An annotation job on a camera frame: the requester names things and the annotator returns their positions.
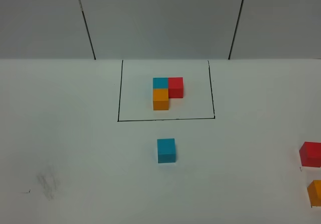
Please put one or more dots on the red template block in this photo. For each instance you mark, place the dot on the red template block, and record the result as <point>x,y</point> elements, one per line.
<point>176,87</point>

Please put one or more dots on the orange template block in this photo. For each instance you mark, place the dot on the orange template block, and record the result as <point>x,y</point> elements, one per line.
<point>160,99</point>

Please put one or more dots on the blue template block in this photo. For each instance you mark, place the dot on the blue template block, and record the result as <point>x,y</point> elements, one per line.
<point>160,83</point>

